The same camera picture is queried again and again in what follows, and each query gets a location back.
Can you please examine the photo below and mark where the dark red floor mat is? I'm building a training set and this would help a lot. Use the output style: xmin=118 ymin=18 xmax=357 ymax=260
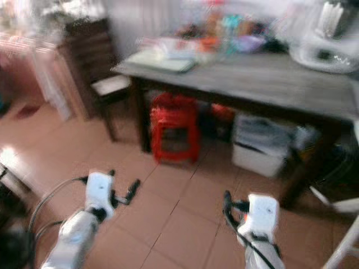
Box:
xmin=16 ymin=105 xmax=42 ymax=120

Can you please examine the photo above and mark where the white kitchen appliance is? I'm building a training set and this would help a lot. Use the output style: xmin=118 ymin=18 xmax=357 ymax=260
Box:
xmin=288 ymin=0 xmax=359 ymax=75

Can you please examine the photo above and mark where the orange bottle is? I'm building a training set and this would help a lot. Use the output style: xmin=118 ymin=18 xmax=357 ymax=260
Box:
xmin=203 ymin=8 xmax=223 ymax=50

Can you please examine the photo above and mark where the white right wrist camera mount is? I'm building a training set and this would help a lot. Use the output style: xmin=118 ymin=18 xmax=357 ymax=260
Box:
xmin=242 ymin=194 xmax=282 ymax=237

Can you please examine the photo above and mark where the white rail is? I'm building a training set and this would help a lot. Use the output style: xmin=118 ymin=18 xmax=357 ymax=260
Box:
xmin=321 ymin=215 xmax=359 ymax=269

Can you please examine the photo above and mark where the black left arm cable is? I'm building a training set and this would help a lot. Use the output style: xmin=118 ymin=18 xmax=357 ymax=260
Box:
xmin=27 ymin=175 xmax=89 ymax=265

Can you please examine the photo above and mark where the dark wooden table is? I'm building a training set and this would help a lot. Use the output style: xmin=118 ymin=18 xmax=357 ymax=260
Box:
xmin=112 ymin=49 xmax=359 ymax=209

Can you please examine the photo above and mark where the black floor stand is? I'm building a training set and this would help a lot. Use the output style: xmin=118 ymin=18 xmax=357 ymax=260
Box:
xmin=0 ymin=163 xmax=37 ymax=269

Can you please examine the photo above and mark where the purple bowl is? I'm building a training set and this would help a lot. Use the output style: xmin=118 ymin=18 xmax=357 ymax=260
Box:
xmin=234 ymin=35 xmax=267 ymax=54

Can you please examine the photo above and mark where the dark wooden chair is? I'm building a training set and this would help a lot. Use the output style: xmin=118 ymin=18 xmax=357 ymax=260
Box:
xmin=63 ymin=19 xmax=133 ymax=143

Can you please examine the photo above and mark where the red plastic stool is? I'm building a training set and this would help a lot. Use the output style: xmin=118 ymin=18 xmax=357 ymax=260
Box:
xmin=150 ymin=92 xmax=201 ymax=165

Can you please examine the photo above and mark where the white curved object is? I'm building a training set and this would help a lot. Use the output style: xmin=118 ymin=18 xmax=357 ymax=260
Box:
xmin=310 ymin=185 xmax=359 ymax=215

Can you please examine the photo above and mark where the white storage box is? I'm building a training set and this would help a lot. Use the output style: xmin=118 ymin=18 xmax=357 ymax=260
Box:
xmin=231 ymin=112 xmax=321 ymax=178

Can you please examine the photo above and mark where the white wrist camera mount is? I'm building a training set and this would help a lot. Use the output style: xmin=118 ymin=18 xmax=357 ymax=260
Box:
xmin=85 ymin=171 xmax=117 ymax=217
xmin=242 ymin=194 xmax=282 ymax=237

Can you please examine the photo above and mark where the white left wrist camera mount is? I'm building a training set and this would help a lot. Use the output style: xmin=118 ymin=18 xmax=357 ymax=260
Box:
xmin=85 ymin=171 xmax=117 ymax=217

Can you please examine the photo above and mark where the teal bottle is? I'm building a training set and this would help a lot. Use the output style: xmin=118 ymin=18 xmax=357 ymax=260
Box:
xmin=221 ymin=13 xmax=242 ymax=55

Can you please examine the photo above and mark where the orange object under table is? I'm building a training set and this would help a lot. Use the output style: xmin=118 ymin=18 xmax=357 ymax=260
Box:
xmin=210 ymin=103 xmax=237 ymax=122

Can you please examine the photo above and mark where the pink cabinet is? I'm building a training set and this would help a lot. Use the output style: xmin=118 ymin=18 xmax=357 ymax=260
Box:
xmin=0 ymin=31 xmax=85 ymax=123

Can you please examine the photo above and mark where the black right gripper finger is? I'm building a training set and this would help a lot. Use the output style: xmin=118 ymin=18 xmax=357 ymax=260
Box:
xmin=222 ymin=190 xmax=238 ymax=228

